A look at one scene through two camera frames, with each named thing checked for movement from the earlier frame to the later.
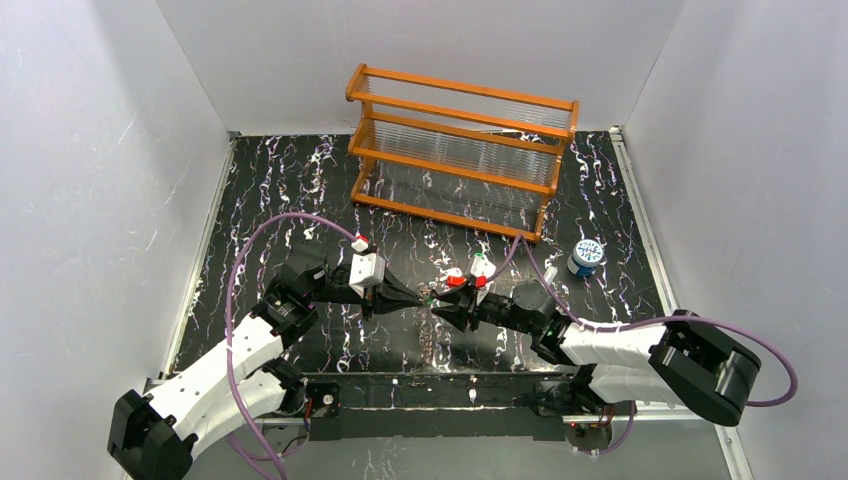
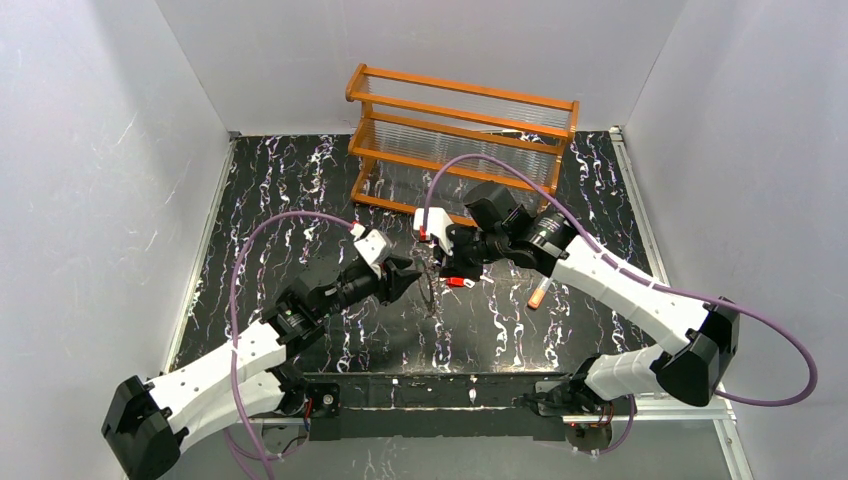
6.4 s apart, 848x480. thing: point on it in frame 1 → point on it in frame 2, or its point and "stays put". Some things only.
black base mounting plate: x=444 y=405 stays put
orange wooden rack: x=467 y=154 stays put
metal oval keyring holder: x=425 y=338 → x=427 y=291
